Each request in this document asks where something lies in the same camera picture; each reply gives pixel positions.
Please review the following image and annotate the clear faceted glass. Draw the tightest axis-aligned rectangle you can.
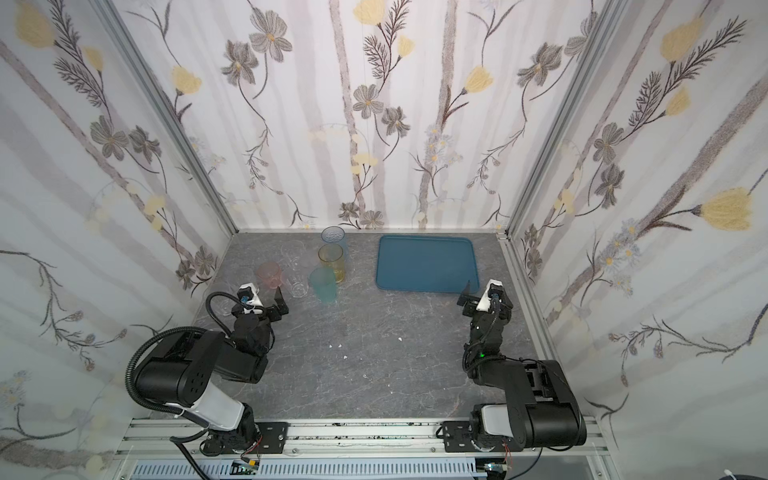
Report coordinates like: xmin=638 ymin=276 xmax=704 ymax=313
xmin=281 ymin=240 xmax=308 ymax=299

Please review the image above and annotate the teal plastic tray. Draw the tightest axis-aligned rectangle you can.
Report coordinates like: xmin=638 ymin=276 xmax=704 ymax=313
xmin=375 ymin=235 xmax=480 ymax=294

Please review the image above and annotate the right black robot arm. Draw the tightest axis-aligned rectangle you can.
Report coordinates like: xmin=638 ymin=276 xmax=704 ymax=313
xmin=457 ymin=280 xmax=587 ymax=452

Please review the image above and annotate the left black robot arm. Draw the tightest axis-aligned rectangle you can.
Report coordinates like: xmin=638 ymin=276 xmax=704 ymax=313
xmin=125 ymin=283 xmax=289 ymax=456

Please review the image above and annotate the pink small plastic cup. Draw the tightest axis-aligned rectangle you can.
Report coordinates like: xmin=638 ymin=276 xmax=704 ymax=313
xmin=256 ymin=261 xmax=282 ymax=290

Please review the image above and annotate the green tall plastic cup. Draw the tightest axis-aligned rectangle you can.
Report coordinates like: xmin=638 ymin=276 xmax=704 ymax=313
xmin=309 ymin=266 xmax=337 ymax=304

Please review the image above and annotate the yellow tall plastic cup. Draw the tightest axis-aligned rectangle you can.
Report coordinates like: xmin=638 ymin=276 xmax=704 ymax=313
xmin=318 ymin=243 xmax=346 ymax=283

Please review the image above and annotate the blue tall plastic cup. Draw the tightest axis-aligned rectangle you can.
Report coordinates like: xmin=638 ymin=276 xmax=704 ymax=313
xmin=321 ymin=225 xmax=347 ymax=250

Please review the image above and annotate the left black corrugated cable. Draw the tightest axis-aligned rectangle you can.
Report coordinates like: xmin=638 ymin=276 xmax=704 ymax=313
xmin=124 ymin=325 xmax=208 ymax=415

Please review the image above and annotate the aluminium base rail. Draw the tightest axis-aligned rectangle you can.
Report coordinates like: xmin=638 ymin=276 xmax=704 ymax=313
xmin=106 ymin=418 xmax=621 ymax=479

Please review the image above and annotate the white perforated cable duct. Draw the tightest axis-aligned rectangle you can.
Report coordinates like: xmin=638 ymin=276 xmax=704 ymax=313
xmin=128 ymin=458 xmax=488 ymax=480

